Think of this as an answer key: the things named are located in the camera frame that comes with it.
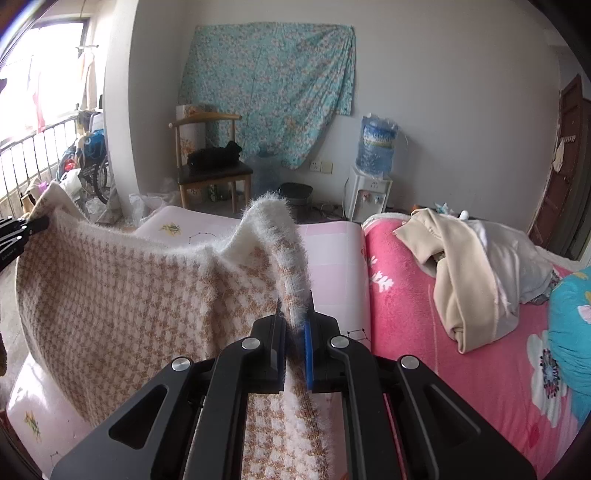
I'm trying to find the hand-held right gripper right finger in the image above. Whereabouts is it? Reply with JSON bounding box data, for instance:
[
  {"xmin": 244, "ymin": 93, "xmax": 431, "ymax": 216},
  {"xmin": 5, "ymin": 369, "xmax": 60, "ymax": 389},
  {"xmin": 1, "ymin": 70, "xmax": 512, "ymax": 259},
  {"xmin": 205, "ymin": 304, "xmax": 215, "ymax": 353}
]
[{"xmin": 302, "ymin": 310, "xmax": 539, "ymax": 480}]

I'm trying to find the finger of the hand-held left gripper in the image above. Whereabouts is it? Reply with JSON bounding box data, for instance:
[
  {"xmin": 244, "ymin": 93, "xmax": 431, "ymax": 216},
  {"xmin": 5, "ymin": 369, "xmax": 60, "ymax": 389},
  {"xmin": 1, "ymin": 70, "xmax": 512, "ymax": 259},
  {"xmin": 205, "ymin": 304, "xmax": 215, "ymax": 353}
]
[
  {"xmin": 0, "ymin": 230, "xmax": 38, "ymax": 247},
  {"xmin": 0, "ymin": 215, "xmax": 51, "ymax": 236}
]

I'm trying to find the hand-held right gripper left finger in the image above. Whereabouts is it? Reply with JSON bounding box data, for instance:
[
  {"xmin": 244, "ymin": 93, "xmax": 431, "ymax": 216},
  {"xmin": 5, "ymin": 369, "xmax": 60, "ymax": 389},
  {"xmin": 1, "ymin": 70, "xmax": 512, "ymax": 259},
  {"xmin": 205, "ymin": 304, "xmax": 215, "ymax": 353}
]
[{"xmin": 50, "ymin": 309, "xmax": 287, "ymax": 480}]

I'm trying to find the beige houndstooth knit cardigan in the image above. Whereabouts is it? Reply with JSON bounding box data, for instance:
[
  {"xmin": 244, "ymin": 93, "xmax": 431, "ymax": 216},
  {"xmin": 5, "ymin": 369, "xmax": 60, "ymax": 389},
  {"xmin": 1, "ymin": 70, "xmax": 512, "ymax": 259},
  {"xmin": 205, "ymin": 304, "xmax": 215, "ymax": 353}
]
[{"xmin": 14, "ymin": 181, "xmax": 352, "ymax": 480}]

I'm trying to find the metal railing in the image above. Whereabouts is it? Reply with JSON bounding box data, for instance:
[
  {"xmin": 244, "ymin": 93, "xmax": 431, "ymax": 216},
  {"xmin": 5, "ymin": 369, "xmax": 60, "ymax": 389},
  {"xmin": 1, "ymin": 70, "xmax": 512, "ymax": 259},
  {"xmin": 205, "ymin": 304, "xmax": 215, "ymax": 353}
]
[{"xmin": 0, "ymin": 115, "xmax": 79, "ymax": 217}]

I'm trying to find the wheelchair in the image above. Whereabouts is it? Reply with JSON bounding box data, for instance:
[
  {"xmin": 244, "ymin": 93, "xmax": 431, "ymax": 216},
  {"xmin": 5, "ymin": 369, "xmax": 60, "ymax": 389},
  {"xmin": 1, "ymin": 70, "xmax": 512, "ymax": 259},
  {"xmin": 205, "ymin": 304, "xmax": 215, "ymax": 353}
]
[{"xmin": 58, "ymin": 129, "xmax": 114, "ymax": 206}]

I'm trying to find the pale printed bed mat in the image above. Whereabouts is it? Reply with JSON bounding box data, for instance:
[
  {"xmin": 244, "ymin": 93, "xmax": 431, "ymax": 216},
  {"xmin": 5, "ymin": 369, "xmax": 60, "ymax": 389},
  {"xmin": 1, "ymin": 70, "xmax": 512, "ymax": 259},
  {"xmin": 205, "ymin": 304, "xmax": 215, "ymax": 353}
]
[{"xmin": 7, "ymin": 205, "xmax": 372, "ymax": 480}]

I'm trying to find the pink floral blanket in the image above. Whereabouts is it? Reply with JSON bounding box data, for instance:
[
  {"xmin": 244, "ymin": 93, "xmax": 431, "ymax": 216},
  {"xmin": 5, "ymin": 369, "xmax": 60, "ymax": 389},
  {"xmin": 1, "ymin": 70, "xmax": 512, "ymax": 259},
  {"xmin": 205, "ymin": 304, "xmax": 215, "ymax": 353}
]
[{"xmin": 362, "ymin": 213, "xmax": 591, "ymax": 480}]

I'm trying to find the clear plastic bag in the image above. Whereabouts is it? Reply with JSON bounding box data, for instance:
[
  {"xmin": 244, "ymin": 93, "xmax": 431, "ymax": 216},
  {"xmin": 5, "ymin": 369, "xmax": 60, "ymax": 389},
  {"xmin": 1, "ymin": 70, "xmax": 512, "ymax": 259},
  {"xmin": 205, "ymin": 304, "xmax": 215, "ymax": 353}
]
[{"xmin": 129, "ymin": 178, "xmax": 181, "ymax": 223}]

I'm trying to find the black basin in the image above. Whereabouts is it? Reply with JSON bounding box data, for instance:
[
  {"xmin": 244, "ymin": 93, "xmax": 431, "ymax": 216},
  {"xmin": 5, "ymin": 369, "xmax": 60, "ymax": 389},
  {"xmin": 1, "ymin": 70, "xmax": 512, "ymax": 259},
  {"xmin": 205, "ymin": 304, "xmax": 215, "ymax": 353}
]
[{"xmin": 279, "ymin": 182, "xmax": 315, "ymax": 206}]

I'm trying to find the beige garment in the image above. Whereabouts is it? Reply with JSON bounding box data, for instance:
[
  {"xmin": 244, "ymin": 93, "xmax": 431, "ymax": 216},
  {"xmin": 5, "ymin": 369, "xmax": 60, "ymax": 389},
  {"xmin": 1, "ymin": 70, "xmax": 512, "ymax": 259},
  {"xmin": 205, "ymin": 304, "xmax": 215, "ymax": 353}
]
[{"xmin": 392, "ymin": 208, "xmax": 520, "ymax": 355}]

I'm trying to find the white water dispenser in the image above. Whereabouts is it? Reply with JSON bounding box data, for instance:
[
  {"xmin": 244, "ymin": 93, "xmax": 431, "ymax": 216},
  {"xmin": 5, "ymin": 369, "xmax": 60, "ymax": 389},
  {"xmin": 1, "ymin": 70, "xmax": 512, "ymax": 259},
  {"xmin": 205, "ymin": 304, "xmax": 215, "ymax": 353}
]
[{"xmin": 344, "ymin": 165, "xmax": 393, "ymax": 223}]

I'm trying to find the empty clear water jug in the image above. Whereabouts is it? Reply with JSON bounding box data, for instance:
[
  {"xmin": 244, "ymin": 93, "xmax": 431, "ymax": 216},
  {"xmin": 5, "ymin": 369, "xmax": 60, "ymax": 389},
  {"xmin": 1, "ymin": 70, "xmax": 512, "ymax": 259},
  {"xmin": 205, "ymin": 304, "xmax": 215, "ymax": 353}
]
[{"xmin": 252, "ymin": 147, "xmax": 282, "ymax": 197}]

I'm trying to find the wooden chair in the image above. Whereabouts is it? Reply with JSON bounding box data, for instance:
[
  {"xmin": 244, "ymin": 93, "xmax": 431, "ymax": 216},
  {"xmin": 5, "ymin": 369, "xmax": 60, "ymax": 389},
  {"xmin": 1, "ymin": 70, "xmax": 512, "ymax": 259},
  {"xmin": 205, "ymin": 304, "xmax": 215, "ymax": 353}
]
[{"xmin": 168, "ymin": 113, "xmax": 254, "ymax": 214}]

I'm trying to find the black bag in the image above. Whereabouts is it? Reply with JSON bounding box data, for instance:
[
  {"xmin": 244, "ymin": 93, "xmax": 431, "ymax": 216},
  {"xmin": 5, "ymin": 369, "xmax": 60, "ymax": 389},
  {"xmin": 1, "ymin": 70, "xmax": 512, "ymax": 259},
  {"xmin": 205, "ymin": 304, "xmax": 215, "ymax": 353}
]
[{"xmin": 187, "ymin": 141, "xmax": 243, "ymax": 169}]

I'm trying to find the teal blanket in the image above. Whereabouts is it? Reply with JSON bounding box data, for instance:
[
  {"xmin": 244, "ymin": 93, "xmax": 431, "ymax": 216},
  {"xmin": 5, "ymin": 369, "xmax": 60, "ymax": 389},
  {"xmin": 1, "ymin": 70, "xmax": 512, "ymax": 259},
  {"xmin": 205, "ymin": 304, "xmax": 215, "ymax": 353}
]
[{"xmin": 549, "ymin": 267, "xmax": 591, "ymax": 423}]

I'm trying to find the brown door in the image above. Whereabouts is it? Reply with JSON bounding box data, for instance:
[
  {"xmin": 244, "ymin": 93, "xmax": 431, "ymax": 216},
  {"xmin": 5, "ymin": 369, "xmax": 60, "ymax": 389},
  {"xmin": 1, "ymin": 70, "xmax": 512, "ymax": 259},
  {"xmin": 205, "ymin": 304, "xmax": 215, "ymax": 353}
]
[{"xmin": 529, "ymin": 74, "xmax": 585, "ymax": 259}]

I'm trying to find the small beige hanging cloth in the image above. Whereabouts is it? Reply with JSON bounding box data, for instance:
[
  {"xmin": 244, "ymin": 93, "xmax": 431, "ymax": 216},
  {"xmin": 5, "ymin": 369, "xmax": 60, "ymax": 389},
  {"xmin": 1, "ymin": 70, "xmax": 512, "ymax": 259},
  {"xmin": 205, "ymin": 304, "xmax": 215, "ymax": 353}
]
[{"xmin": 553, "ymin": 136, "xmax": 578, "ymax": 172}]

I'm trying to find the teal floral wall cloth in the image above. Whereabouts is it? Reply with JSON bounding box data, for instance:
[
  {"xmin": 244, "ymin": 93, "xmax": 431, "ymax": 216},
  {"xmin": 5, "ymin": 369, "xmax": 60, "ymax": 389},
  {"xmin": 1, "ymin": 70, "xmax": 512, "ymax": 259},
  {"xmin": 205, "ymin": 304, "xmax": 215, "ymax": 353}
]
[{"xmin": 178, "ymin": 21, "xmax": 357, "ymax": 171}]

